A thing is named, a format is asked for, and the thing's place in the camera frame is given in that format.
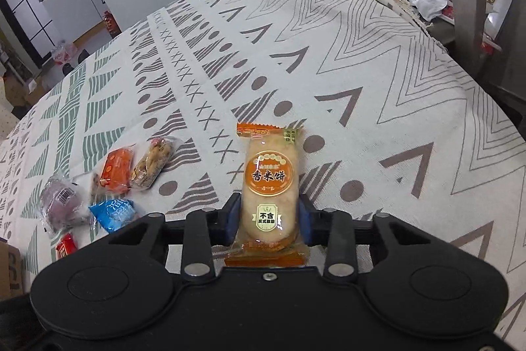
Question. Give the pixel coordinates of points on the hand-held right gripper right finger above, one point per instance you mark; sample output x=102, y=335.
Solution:
x=307, y=219

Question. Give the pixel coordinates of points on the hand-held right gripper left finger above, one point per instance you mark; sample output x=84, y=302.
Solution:
x=232, y=217

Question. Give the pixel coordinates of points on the orange rice cracker packet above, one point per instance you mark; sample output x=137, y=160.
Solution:
x=267, y=178

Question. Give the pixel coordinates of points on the clear nut bar packet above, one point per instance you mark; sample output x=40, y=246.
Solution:
x=152, y=164

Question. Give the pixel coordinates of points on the blue snack packet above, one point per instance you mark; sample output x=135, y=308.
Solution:
x=113, y=213

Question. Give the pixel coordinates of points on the small orange snack packet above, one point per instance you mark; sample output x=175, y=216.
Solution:
x=116, y=170

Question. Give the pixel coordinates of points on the red snack packet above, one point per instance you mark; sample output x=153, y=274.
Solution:
x=66, y=246

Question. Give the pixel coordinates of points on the clear purple bun packet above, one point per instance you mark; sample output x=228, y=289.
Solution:
x=61, y=207

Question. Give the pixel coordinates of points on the brown cardboard box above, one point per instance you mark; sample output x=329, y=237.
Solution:
x=10, y=268

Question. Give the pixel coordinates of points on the patterned blanket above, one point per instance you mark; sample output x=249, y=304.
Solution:
x=328, y=67

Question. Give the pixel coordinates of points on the red oil bottle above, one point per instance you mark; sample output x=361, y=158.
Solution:
x=111, y=25

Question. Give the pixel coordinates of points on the pink pack of bottles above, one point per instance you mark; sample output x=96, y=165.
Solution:
x=63, y=54

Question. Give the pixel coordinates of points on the small floor carton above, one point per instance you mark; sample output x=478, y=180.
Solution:
x=16, y=92

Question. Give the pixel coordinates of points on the red pouch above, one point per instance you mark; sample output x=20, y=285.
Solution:
x=488, y=46

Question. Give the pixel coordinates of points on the white kitchen cabinet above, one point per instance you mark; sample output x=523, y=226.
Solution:
x=70, y=5

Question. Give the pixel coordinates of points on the black framed sliding door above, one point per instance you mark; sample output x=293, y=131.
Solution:
x=24, y=5

